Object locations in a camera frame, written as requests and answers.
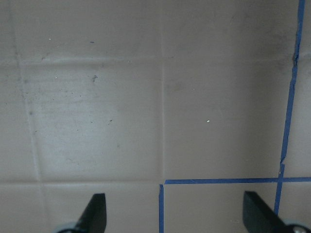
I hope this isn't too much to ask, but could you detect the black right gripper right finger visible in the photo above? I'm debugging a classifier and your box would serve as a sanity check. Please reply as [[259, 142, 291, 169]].
[[242, 191, 311, 233]]

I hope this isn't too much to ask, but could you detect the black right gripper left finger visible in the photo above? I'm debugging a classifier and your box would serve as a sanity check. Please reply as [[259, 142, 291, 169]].
[[56, 193, 107, 233]]

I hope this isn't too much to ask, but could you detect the long vertical blue tape strip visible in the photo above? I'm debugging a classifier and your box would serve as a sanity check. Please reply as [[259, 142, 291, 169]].
[[274, 0, 306, 215]]

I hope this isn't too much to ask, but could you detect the horizontal blue tape strip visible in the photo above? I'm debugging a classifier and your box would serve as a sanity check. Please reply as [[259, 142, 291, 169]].
[[164, 177, 311, 185]]

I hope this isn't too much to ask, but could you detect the short vertical blue tape strip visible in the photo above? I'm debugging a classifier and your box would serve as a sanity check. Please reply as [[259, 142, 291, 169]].
[[158, 184, 164, 233]]

